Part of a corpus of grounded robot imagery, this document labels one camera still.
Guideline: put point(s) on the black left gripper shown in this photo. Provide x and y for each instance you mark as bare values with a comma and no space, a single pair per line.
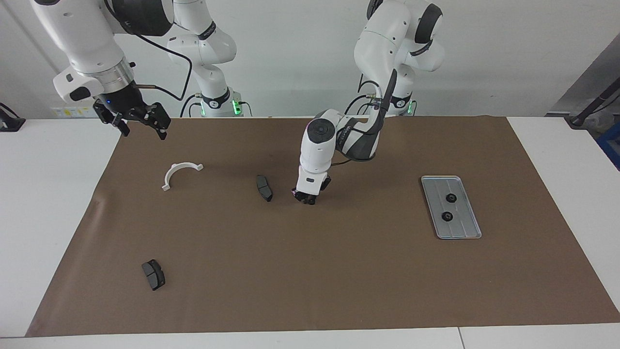
325,183

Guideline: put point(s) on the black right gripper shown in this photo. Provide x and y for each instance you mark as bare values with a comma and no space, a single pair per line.
122,103

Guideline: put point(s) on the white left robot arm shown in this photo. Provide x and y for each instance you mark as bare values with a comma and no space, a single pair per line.
317,155

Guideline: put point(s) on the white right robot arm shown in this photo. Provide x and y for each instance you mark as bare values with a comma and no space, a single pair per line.
82,39

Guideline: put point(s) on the silver metal tray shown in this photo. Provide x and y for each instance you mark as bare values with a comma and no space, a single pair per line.
460,230

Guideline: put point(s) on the dark grey brake pad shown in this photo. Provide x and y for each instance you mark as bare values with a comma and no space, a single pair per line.
264,189
154,276

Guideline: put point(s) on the brown table mat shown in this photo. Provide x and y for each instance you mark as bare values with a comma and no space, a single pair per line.
339,271

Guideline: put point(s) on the black table clamp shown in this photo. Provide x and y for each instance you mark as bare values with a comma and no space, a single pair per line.
12,124

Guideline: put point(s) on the black stand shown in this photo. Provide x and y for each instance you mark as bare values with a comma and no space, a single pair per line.
579,121

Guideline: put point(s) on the blue crate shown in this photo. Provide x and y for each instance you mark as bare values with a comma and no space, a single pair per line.
611,145

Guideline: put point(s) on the white curved plastic bracket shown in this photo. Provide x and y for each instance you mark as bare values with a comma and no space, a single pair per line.
182,166

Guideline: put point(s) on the white wall socket box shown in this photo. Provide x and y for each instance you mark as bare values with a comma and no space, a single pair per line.
72,109

